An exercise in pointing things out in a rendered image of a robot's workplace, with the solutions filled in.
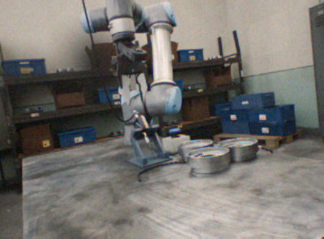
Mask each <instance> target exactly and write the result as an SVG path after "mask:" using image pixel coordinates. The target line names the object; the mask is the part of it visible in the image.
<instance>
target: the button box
mask: <svg viewBox="0 0 324 239"><path fill-rule="evenodd" d="M162 140H163V144H164V150H165V151H166V152H171V153H176V152H178V147H177V145H178V144H181V143H184V142H187V141H191V140H190V136H184V135H177V136H169V137H167V138H162Z"/></svg>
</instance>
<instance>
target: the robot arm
mask: <svg viewBox="0 0 324 239"><path fill-rule="evenodd" d="M105 1H106V6H105V7H100V8H99V9H94V10H89V11H87V16H88V19H89V24H90V27H91V33H97V32H100V31H110V32H111V37H112V40H113V46H115V48H116V55H117V57H115V58H114V59H113V60H112V61H111V66H112V70H113V76H116V79H117V80H118V83H119V94H120V95H122V96H121V103H122V104H121V105H122V109H123V113H124V120H128V119H130V118H131V117H132V115H133V112H134V111H137V112H139V115H138V116H144V118H145V120H146V121H147V124H148V127H149V128H150V118H152V117H157V116H170V115H175V114H177V113H179V111H180V106H181V101H182V97H181V93H180V88H178V87H177V85H176V83H174V82H173V79H172V48H171V37H170V35H171V34H172V33H173V32H174V27H176V26H177V20H176V15H175V13H174V9H173V7H172V4H171V3H170V2H161V3H158V4H153V5H151V6H146V7H141V5H140V4H138V2H135V1H133V0H105ZM80 24H81V27H82V28H83V31H85V33H88V34H89V29H88V26H87V20H86V18H85V12H83V13H82V14H81V15H80ZM148 32H149V34H150V35H151V36H152V52H153V84H152V85H151V86H150V91H147V85H148V71H147V68H146V67H145V64H144V63H142V61H146V59H147V52H146V51H144V50H143V49H141V48H139V47H138V46H137V45H135V43H131V42H132V41H134V40H136V37H135V34H145V33H148ZM113 64H114V67H115V72H114V69H113ZM134 74H136V91H131V92H130V89H129V85H130V78H128V77H127V75H134ZM135 119H136V117H135V116H133V118H132V119H130V121H128V122H125V133H124V144H125V145H132V143H131V142H130V139H131V137H132V133H133V132H134V130H135V128H134V125H133V124H134V123H135Z"/></svg>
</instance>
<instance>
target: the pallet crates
mask: <svg viewBox="0 0 324 239"><path fill-rule="evenodd" d="M230 98H231V104H232V107H231V108H228V110H226V109H223V110H220V112H221V125H222V128H223V133H221V134H220V135H215V136H214V137H213V138H214V143H215V144H217V143H220V142H221V141H224V140H223V138H226V139H227V140H232V139H237V138H253V139H255V140H257V141H258V142H263V143H266V145H258V146H261V147H263V148H273V149H276V148H279V147H278V146H279V144H290V143H292V142H293V138H294V139H302V138H305V137H304V133H303V129H296V118H295V112H294V109H295V107H294V104H280V105H274V104H275V101H274V91H272V92H262V93H257V94H246V95H239V96H234V97H230Z"/></svg>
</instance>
